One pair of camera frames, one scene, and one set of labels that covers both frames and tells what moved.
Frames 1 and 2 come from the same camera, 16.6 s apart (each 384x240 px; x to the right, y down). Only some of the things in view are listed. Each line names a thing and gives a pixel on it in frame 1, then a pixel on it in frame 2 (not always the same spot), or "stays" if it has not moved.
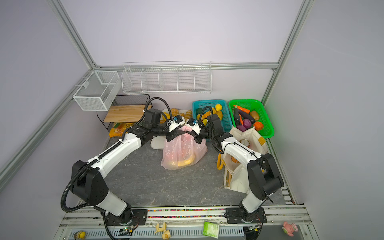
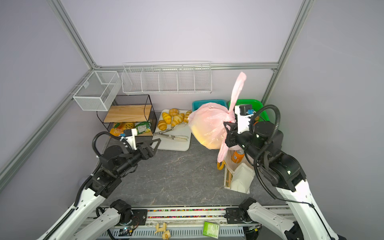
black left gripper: (174, 133) → (146, 155)
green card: (211, 229) stays
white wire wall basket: (167, 77) stays
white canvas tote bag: (236, 177) stays
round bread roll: (174, 112) stays
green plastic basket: (268, 131) stays
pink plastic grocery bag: (182, 150) → (207, 123)
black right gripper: (198, 139) → (234, 136)
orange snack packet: (118, 129) stays
